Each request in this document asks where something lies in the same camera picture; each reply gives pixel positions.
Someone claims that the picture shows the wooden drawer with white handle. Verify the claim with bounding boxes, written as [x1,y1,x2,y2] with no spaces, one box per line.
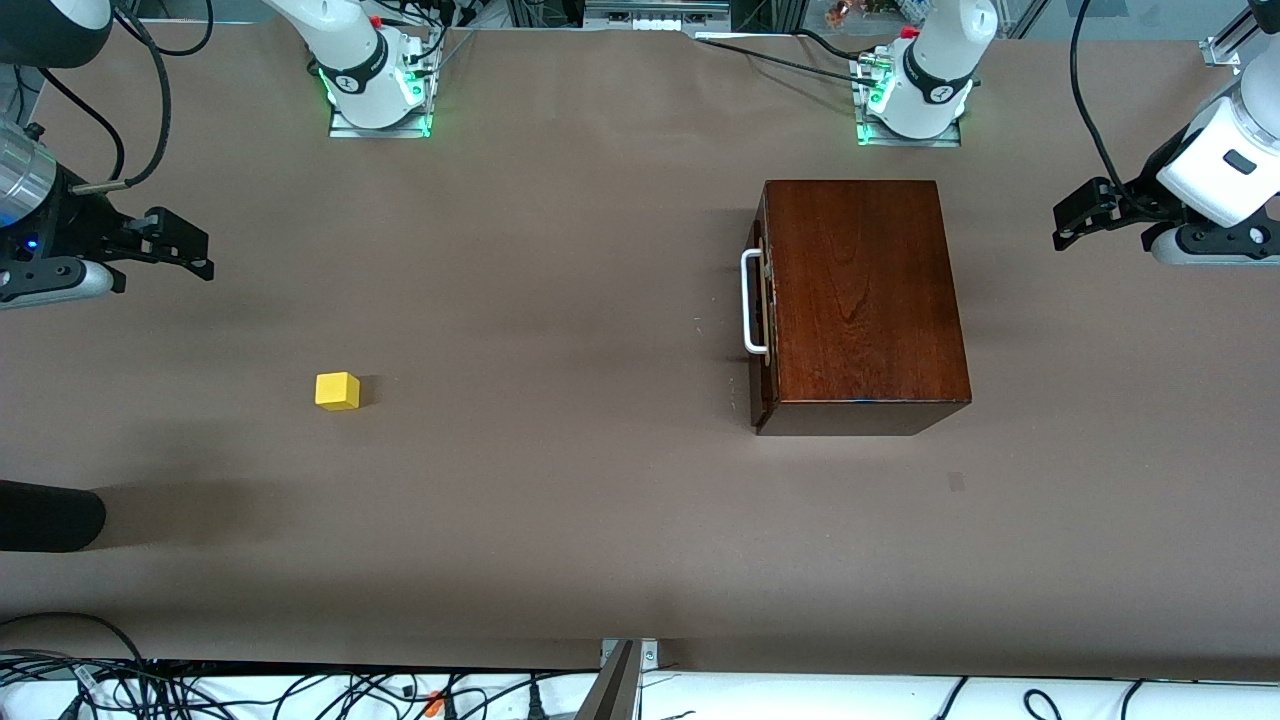
[740,215,777,367]

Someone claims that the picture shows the aluminium corner profile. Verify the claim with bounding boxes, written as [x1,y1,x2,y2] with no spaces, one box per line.
[1202,0,1280,69]

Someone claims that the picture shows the dark wooden cabinet box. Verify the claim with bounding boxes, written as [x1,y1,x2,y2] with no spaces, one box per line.
[752,180,973,437]

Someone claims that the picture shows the black cylindrical object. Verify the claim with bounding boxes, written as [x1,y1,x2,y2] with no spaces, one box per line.
[0,480,108,554]

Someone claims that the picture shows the grey power strip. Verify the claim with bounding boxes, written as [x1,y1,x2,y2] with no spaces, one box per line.
[583,0,733,33]

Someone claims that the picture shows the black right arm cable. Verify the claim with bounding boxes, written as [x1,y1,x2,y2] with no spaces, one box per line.
[35,0,216,193]

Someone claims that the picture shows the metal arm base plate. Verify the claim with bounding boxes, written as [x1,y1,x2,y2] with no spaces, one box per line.
[327,38,435,140]
[853,52,964,149]

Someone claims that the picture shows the black cable on table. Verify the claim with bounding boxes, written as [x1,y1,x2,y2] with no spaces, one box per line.
[695,28,901,86]

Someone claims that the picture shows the tangled black cables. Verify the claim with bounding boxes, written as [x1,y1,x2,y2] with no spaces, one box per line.
[0,611,566,720]

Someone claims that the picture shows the metal mount bar with bracket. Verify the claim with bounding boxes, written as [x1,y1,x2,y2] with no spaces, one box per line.
[575,637,660,720]

